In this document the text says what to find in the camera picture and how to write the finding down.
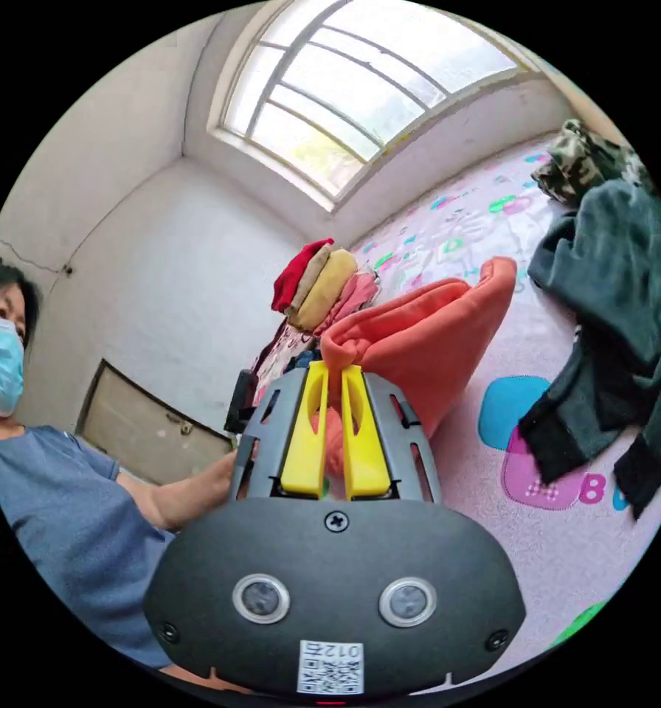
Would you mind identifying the pile of clothes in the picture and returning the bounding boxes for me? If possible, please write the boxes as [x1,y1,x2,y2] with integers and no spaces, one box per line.
[250,237,384,408]

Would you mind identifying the dark green garment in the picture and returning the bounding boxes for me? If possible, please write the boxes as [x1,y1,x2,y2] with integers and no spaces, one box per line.
[518,176,661,521]

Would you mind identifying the orange hoodie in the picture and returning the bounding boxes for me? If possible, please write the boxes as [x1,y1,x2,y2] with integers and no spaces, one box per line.
[308,256,519,483]

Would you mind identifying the beige cupboard door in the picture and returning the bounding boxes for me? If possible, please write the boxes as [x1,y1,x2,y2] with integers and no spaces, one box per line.
[75,358,238,489]

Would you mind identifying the window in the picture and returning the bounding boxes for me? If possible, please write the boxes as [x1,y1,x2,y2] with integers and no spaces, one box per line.
[207,0,532,215]

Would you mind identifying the camouflage garment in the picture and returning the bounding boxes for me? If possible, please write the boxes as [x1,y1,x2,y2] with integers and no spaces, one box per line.
[531,118,656,209]

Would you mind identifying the bed with pink printed sheet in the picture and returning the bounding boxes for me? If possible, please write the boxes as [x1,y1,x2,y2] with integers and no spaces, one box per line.
[345,124,661,699]

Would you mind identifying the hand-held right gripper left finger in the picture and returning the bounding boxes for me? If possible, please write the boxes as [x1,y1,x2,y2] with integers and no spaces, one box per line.
[280,361,330,494]

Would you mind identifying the person's body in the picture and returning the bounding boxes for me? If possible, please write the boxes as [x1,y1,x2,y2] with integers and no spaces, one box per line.
[0,263,178,671]

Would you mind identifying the person's left hand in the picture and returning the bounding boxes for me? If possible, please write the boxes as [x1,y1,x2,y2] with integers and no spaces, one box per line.
[211,448,239,502]

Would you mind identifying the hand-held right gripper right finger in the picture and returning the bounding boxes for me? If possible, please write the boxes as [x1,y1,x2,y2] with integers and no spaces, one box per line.
[341,365,391,497]

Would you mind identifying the person's left forearm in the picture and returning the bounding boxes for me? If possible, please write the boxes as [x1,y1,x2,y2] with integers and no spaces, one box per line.
[117,463,221,533]

